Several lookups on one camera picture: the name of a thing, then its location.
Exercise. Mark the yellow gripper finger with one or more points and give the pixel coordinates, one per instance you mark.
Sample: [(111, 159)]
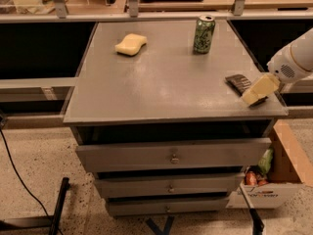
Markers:
[(261, 88)]

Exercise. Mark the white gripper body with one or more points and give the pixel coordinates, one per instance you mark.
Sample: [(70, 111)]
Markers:
[(283, 66)]

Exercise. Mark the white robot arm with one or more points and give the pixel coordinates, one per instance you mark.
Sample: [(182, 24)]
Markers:
[(302, 53)]

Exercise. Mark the green soda can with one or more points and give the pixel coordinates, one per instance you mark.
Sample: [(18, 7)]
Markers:
[(205, 27)]

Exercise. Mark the grey top drawer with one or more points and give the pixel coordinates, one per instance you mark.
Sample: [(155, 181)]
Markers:
[(171, 155)]

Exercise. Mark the grey drawer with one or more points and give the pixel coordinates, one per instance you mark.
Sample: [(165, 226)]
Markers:
[(206, 204), (168, 185), (171, 155)]

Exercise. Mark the green snack bag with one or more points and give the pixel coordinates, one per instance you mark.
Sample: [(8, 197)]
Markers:
[(264, 164)]

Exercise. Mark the cardboard box with snacks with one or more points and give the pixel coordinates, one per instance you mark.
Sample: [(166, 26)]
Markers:
[(290, 170)]

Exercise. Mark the orange snack packets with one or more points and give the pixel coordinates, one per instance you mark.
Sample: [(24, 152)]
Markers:
[(255, 179)]

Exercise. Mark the grey middle drawer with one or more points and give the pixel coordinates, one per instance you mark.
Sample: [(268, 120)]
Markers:
[(168, 185)]

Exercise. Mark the grey drawer cabinet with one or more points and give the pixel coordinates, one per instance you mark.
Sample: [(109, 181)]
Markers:
[(165, 93)]

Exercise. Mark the yellow sponge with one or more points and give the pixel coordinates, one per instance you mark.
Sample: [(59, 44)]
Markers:
[(131, 44)]

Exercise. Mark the grey bottom drawer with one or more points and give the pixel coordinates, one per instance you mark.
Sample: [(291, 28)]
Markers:
[(206, 204)]

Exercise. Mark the black metal stand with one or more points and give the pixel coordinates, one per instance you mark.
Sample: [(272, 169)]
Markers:
[(52, 222)]

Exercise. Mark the black tool handle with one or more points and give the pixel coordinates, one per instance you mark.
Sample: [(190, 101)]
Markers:
[(257, 223)]

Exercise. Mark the metal railing frame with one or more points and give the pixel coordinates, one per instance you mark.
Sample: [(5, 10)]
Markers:
[(34, 11)]

